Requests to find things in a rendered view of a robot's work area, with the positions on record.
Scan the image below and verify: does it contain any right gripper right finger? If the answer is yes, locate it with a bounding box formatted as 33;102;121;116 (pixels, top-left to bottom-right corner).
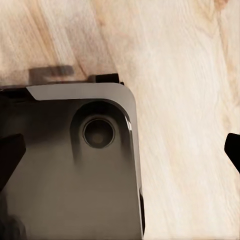
224;133;240;173

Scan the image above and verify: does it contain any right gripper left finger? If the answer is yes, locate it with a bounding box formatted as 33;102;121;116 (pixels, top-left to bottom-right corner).
0;133;26;193

